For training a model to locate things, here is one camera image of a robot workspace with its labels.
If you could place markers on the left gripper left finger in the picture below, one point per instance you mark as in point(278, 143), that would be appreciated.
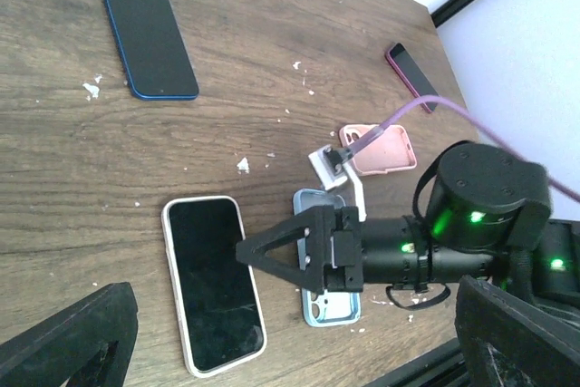
point(88, 343)

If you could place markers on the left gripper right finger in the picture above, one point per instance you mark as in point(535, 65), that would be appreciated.
point(507, 342)

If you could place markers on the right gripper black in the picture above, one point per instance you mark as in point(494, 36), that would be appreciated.
point(332, 235)

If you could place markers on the white phone black screen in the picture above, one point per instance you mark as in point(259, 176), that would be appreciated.
point(213, 283)

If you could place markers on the beige phone case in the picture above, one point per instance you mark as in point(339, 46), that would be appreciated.
point(174, 269)

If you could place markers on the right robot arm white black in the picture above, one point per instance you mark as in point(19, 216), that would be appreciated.
point(488, 216)

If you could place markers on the light blue phone case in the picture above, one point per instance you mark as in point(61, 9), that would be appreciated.
point(329, 308)

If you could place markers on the pink phone case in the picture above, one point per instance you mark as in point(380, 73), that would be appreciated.
point(392, 152)

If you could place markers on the red phone black screen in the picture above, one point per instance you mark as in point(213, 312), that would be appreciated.
point(408, 71)

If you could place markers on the blue phone black screen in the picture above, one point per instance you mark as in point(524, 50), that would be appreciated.
point(152, 51)

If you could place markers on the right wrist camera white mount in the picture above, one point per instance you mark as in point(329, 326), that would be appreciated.
point(334, 170)

